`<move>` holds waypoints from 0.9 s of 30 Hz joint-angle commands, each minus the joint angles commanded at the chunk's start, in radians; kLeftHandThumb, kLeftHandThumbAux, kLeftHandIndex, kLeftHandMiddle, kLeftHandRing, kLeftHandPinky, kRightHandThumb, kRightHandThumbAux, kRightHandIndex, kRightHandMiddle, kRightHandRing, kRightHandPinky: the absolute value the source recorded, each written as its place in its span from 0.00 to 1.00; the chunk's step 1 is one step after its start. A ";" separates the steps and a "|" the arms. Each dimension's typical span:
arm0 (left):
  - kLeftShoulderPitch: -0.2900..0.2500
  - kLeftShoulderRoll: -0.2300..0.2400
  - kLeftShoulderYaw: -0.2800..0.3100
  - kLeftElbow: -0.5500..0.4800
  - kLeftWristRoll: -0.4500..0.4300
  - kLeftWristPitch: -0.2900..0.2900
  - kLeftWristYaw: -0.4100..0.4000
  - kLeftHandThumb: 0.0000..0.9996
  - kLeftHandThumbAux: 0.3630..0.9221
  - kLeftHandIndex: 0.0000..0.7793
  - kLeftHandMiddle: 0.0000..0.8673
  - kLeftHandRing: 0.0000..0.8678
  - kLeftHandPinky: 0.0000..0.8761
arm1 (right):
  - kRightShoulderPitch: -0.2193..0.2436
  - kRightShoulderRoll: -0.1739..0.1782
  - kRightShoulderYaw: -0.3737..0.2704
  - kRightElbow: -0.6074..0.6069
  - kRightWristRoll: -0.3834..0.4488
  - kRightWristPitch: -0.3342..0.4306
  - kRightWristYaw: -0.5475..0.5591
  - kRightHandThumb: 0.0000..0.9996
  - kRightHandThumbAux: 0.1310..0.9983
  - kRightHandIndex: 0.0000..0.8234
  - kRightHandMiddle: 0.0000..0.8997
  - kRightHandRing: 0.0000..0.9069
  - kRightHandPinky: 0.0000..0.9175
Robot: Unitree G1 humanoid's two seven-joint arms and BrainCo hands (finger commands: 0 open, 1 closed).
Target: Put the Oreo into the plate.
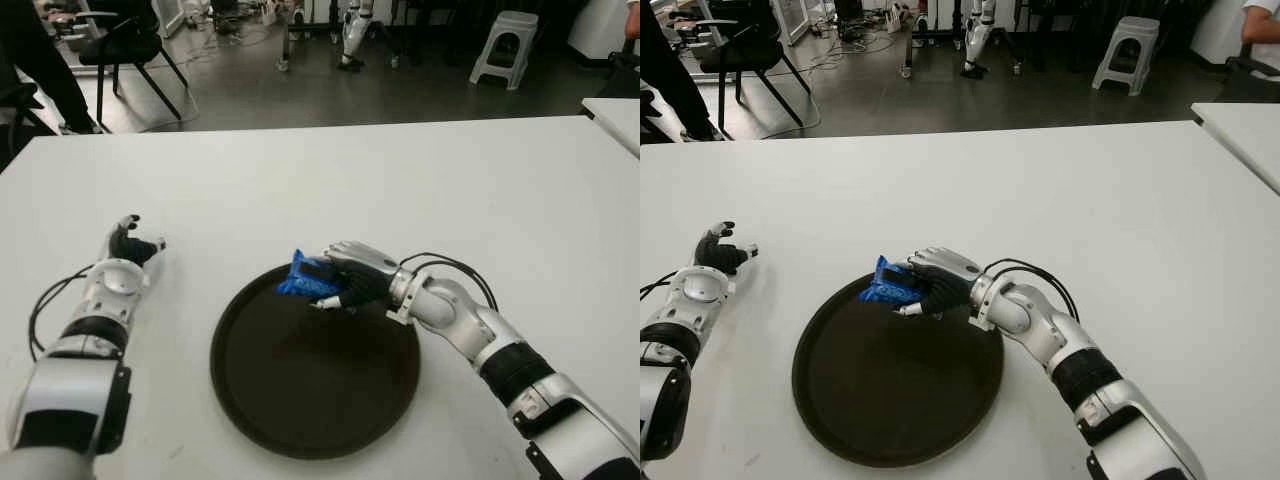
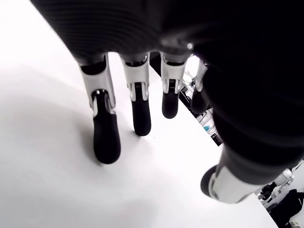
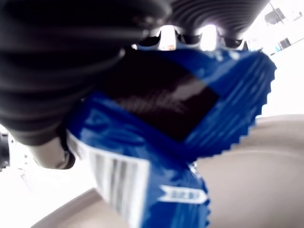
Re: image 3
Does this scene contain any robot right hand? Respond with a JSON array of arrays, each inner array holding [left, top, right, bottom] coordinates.
[[0, 0, 271, 170]]

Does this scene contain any blue Oreo cookie pack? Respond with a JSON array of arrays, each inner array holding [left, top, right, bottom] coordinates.
[[63, 44, 278, 228]]

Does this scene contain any black monitor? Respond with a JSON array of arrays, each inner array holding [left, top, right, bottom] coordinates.
[[265, 7, 287, 26]]

